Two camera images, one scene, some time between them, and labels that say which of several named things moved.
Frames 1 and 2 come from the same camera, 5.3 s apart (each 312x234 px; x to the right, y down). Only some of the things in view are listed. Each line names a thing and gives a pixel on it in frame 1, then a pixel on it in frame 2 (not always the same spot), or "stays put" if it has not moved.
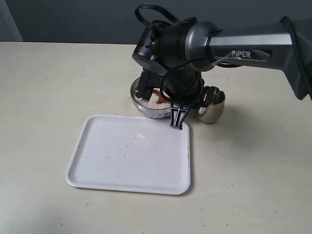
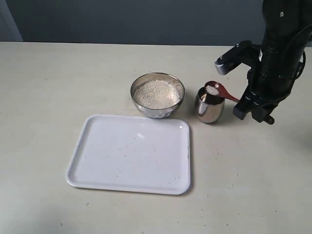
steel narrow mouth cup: (212, 104) stays put
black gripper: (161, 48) -> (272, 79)
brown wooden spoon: (160, 97) -> (217, 88)
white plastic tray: (130, 153) stays put
